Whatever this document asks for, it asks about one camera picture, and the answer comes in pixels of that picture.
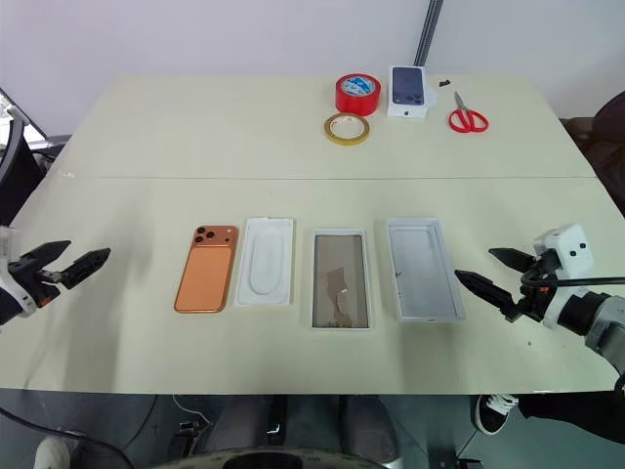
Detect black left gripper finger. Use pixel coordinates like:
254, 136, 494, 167
59, 247, 112, 290
19, 239, 72, 270

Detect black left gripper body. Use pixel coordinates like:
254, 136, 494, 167
7, 264, 64, 309

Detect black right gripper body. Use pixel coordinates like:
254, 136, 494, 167
516, 248, 561, 323

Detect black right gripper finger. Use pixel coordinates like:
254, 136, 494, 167
454, 269, 520, 323
488, 246, 537, 274

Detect white phone box lid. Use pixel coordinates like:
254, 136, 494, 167
386, 217, 467, 325

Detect white tray with grey screen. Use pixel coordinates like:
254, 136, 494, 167
311, 227, 375, 332

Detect white box with phone print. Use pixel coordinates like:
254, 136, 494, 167
387, 64, 432, 120

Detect black office chair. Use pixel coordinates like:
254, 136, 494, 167
0, 87, 51, 227

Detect orange smartphone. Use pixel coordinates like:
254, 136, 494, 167
173, 224, 241, 315

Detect black and white sneaker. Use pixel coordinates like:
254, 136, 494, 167
470, 392, 521, 437

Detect black trouser leg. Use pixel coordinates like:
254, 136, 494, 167
516, 389, 625, 447

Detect dark brown seat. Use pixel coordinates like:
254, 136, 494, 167
560, 89, 625, 219

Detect white shoe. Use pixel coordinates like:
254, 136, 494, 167
35, 435, 72, 469

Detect white plastic tray insert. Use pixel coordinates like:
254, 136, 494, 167
233, 217, 298, 308

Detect red tape roll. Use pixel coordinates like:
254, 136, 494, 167
334, 72, 383, 118

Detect yellow tape roll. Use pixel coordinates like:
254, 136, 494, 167
321, 111, 371, 147

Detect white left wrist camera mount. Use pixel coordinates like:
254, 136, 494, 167
0, 226, 39, 320

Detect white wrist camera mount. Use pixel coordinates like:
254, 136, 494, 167
0, 226, 39, 320
532, 223, 597, 329

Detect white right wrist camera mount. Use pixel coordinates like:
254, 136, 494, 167
532, 223, 597, 329

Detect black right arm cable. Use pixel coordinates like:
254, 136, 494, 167
521, 269, 625, 288

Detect red handled scissors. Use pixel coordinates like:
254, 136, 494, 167
447, 90, 491, 134

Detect black floor cable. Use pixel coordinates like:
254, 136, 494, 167
0, 404, 134, 469

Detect white floor cable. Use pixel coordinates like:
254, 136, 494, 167
172, 393, 212, 432

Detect grey aluminium rail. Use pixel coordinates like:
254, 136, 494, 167
413, 0, 445, 66

